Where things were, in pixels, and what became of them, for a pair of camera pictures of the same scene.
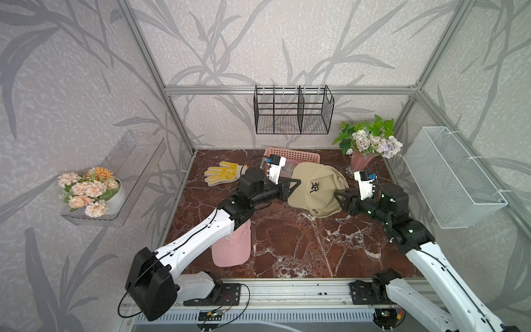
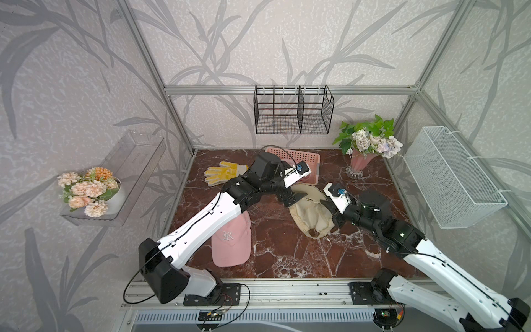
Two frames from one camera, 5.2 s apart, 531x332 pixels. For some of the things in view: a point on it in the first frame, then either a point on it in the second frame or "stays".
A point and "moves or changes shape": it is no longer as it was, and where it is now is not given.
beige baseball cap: x=316 y=194 moves or changes shape
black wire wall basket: x=292 y=110 stays
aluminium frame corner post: x=462 y=9 stays
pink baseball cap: x=235 y=249 stays
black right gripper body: x=368 y=207 -> x=339 y=219
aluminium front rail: x=290 y=294 stays
